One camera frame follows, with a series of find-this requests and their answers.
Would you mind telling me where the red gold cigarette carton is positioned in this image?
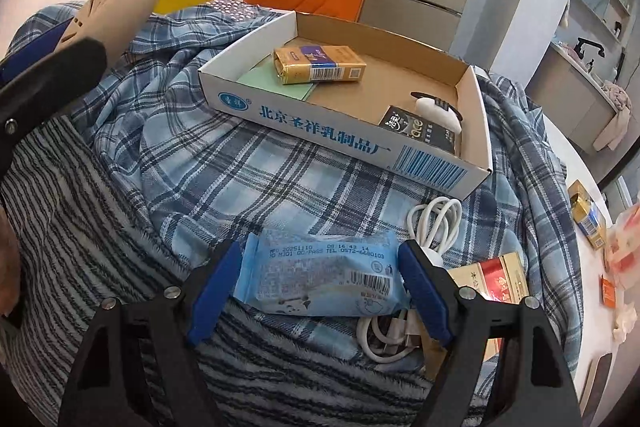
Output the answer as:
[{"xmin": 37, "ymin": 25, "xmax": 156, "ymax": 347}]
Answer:
[{"xmin": 447, "ymin": 250, "xmax": 532, "ymax": 363}]

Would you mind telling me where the white cable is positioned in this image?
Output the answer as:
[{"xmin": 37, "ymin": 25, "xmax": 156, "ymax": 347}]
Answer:
[
  {"xmin": 406, "ymin": 196, "xmax": 464, "ymax": 263},
  {"xmin": 354, "ymin": 308, "xmax": 426, "ymax": 364}
]

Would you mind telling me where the blue wet wipes pack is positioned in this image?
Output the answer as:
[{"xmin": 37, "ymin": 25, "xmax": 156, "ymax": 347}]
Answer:
[{"xmin": 233, "ymin": 229, "xmax": 410, "ymax": 317}]

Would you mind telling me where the gold cigarette pack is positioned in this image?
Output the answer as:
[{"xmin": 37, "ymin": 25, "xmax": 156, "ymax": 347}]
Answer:
[{"xmin": 272, "ymin": 44, "xmax": 367, "ymax": 84}]

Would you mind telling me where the person's left hand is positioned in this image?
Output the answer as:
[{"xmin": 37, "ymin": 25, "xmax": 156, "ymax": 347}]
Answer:
[{"xmin": 0, "ymin": 209, "xmax": 21, "ymax": 315}]

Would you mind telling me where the black phone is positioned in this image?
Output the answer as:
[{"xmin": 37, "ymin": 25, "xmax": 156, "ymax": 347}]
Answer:
[{"xmin": 579, "ymin": 352, "xmax": 613, "ymax": 427}]

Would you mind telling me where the beige round compact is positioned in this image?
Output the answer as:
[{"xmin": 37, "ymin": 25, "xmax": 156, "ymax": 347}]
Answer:
[{"xmin": 54, "ymin": 0, "xmax": 157, "ymax": 67}]

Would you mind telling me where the orange small packet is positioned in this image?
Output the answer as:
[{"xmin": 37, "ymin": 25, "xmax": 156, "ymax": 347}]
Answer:
[{"xmin": 600, "ymin": 277, "xmax": 616, "ymax": 309}]

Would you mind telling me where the crumpled white tissue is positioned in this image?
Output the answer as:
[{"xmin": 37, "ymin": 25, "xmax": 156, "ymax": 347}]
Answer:
[{"xmin": 612, "ymin": 303, "xmax": 638, "ymax": 345}]

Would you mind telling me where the grey striped fabric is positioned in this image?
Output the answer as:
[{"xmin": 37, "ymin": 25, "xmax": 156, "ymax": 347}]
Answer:
[{"xmin": 1, "ymin": 117, "xmax": 431, "ymax": 426}]

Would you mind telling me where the pink plastic bag cup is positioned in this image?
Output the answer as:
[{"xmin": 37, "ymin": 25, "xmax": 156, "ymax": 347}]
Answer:
[{"xmin": 604, "ymin": 204, "xmax": 640, "ymax": 289}]

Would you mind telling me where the gold pack on table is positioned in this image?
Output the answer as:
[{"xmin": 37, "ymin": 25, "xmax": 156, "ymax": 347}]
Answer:
[{"xmin": 567, "ymin": 180, "xmax": 606, "ymax": 251}]

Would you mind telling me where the blue plaid shirt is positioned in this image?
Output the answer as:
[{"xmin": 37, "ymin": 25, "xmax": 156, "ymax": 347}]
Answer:
[{"xmin": 61, "ymin": 6, "xmax": 584, "ymax": 364}]

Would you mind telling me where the sequin patterned pouch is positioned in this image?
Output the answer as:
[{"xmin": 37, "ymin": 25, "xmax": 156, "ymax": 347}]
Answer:
[{"xmin": 208, "ymin": 0, "xmax": 264, "ymax": 22}]

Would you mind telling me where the green paper card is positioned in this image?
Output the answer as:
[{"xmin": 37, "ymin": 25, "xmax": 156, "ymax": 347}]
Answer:
[{"xmin": 236, "ymin": 55, "xmax": 314, "ymax": 101}]

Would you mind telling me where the pink towel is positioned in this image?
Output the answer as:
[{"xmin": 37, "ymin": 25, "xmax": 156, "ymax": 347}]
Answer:
[{"xmin": 593, "ymin": 80, "xmax": 632, "ymax": 150}]

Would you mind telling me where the black small box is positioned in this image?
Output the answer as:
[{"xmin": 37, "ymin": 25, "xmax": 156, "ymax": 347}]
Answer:
[{"xmin": 378, "ymin": 106, "xmax": 462, "ymax": 155}]

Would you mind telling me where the bathroom vanity cabinet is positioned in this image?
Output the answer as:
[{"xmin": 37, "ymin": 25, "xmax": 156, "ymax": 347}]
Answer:
[{"xmin": 525, "ymin": 42, "xmax": 615, "ymax": 155}]

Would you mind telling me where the white cardboard tray box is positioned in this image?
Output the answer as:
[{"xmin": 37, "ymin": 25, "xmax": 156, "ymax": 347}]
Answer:
[{"xmin": 198, "ymin": 12, "xmax": 492, "ymax": 199}]

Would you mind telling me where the black faucet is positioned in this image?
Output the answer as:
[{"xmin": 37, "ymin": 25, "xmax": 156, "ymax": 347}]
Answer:
[{"xmin": 572, "ymin": 36, "xmax": 606, "ymax": 61}]

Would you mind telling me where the white cable under wipes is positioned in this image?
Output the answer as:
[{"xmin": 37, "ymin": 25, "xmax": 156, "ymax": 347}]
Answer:
[{"xmin": 354, "ymin": 308, "xmax": 426, "ymax": 364}]

